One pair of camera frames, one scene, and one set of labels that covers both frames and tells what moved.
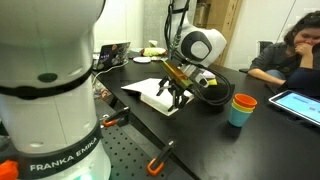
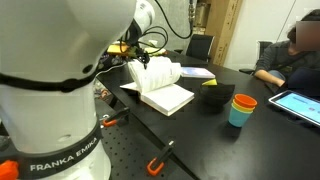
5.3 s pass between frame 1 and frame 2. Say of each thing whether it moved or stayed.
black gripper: moved
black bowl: stayed
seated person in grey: stayed
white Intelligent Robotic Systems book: moved
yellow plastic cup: stayed
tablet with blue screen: stayed
